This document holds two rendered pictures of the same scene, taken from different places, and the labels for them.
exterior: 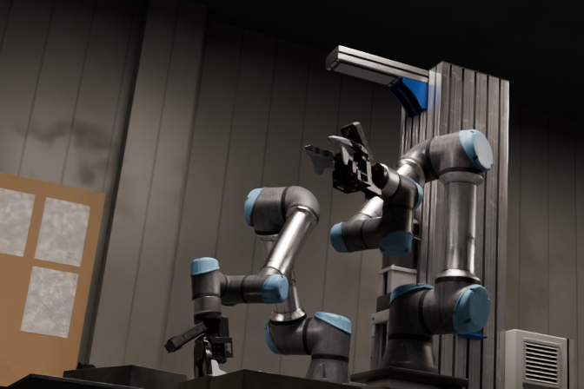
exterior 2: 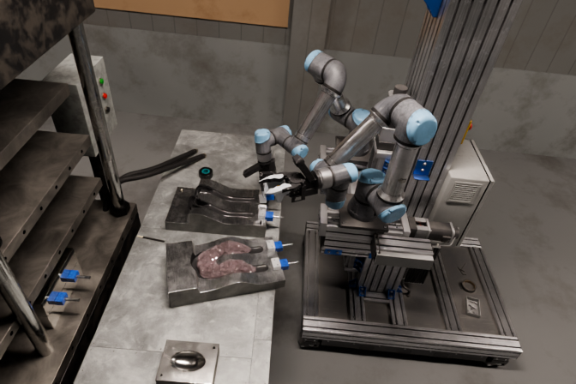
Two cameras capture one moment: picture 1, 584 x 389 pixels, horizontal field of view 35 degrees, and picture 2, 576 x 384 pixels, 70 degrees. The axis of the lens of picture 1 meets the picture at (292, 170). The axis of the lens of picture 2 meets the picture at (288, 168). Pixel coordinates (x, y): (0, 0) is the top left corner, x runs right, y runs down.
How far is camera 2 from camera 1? 199 cm
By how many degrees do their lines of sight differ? 62
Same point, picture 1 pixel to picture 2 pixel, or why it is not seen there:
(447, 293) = (378, 204)
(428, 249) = not seen: hidden behind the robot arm
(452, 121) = (448, 42)
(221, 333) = (270, 169)
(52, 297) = not seen: outside the picture
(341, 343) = not seen: hidden behind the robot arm
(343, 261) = not seen: outside the picture
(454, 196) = (396, 154)
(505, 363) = (442, 185)
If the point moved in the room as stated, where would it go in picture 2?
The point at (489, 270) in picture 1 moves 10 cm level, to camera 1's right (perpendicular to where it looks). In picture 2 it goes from (447, 141) to (471, 147)
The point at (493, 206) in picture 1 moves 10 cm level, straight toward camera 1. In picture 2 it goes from (465, 101) to (458, 111)
